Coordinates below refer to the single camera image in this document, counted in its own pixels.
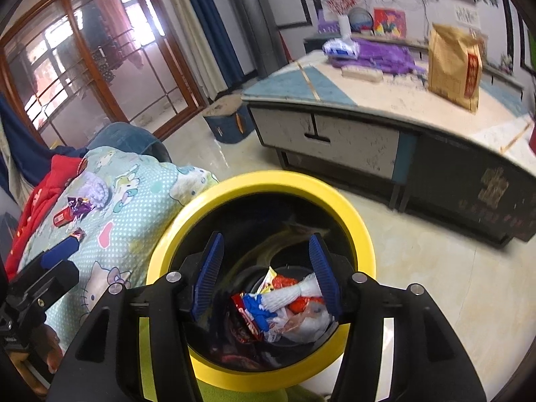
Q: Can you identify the white and blue tissue pack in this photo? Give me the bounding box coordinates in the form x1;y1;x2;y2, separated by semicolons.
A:
322;37;361;60

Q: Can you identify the white plastic bag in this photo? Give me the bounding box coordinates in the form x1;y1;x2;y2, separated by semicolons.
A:
264;270;338;344

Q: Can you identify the purple wrapper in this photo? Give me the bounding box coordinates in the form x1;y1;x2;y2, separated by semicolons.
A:
67;196;93;220

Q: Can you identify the blue curtain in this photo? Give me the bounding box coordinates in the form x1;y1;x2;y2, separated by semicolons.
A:
176;0;248;88
0;92;86;202

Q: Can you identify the white foam net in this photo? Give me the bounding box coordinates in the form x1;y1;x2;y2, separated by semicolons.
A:
81;175;110;208

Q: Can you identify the small square stool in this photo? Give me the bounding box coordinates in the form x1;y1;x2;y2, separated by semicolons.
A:
202;93;257;143

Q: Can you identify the brown paper bag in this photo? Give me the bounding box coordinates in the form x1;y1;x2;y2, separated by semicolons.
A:
427;23;484;114

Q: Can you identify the cartoon cat printed blanket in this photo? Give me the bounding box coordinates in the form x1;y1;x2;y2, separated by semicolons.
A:
17;146;220;352

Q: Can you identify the colourful picture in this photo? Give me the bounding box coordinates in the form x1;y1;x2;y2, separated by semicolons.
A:
373;7;407;38

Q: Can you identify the beige curtain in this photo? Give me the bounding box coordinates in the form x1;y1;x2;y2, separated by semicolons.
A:
157;0;229;101

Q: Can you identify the white power strip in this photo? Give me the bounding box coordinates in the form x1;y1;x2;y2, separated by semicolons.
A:
341;66;384;83

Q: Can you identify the red flower printed blanket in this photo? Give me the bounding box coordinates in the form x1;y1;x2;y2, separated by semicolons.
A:
4;155;88;279

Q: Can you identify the purple cloth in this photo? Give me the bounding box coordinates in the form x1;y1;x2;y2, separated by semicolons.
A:
331;37;428;77

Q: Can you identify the person's left hand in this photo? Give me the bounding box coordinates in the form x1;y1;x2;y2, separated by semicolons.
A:
40;322;65;375

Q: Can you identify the wooden framed glass door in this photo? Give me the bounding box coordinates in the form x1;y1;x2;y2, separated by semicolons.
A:
0;0;208;149

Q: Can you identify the red snack wrapper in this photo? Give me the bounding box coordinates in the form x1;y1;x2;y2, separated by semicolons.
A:
230;293;264;344

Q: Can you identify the round blue ornament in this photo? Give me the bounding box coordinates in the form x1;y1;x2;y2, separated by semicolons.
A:
347;6;374;34

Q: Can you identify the white vase with red flowers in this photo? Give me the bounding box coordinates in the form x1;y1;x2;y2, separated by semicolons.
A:
324;0;363;39

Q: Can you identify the silver tower air conditioner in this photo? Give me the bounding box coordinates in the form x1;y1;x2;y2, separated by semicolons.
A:
228;0;291;80

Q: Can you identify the yellow rimmed trash bin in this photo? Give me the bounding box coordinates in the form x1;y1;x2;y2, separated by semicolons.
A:
138;171;378;394

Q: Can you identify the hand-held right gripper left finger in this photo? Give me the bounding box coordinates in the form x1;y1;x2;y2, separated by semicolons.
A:
46;231;227;402

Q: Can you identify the blue plastic bag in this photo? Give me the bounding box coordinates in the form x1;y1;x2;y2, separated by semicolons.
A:
243;291;281;323

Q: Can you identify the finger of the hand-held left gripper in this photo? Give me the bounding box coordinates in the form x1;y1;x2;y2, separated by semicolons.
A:
40;238;81;266

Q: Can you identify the white and blue coffee table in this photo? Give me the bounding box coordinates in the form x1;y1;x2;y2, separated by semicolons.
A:
241;48;536;250

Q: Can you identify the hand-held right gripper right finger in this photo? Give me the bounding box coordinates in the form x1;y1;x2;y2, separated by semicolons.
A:
308;232;488;402

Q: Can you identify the purple box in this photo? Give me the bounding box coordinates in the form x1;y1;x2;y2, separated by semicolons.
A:
317;10;341;35

